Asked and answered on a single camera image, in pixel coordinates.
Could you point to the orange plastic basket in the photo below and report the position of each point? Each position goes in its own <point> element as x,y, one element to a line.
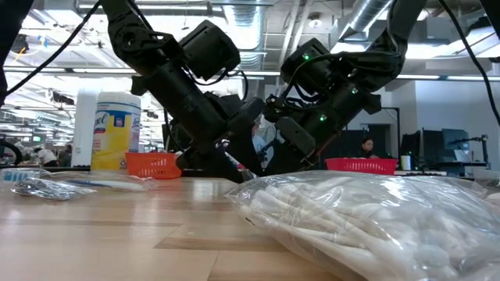
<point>150,166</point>

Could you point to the wide bright ceiling light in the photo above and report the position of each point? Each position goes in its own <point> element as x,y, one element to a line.
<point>429,50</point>

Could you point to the silver spiral round duct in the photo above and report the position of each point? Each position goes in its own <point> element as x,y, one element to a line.
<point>250,35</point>
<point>365,15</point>

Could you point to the white building pillar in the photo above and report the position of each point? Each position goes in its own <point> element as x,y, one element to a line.
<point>83,129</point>

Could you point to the bagged silver nail clipper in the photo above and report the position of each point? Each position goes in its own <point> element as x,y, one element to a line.
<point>47,189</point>

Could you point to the black partition panel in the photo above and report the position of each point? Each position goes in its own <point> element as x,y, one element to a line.
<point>347,144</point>

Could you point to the black camera rig frame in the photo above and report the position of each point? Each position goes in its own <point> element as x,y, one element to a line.
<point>398,132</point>

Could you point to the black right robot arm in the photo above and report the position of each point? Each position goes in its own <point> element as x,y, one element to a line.
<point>406,23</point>

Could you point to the person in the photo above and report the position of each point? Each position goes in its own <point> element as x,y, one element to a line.
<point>258,142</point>
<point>66,156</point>
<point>367,148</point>
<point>47,156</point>

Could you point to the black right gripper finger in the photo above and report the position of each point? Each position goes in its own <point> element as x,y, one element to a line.
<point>278,162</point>
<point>300,164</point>

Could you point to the red plastic basket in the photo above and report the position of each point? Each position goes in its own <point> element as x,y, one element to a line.
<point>361,167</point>

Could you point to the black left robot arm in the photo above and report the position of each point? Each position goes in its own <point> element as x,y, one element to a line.
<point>133,39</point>

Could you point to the wipes canister with yellow label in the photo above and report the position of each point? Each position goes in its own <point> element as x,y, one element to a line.
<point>113,136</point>

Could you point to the white cup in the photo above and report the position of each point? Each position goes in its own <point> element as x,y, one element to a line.
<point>406,164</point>

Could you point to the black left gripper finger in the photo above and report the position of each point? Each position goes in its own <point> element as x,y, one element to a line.
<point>252,152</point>
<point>207,166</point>

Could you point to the bagged red toothbrush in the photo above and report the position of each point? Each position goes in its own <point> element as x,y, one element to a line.
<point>234,158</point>

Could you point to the long linear ceiling light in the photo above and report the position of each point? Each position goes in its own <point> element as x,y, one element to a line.
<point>97,70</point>

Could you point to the bagged white cotton swabs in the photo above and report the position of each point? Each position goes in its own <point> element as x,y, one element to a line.
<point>351,226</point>

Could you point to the blue-grey computer monitor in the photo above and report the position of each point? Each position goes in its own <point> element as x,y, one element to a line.
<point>455,142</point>

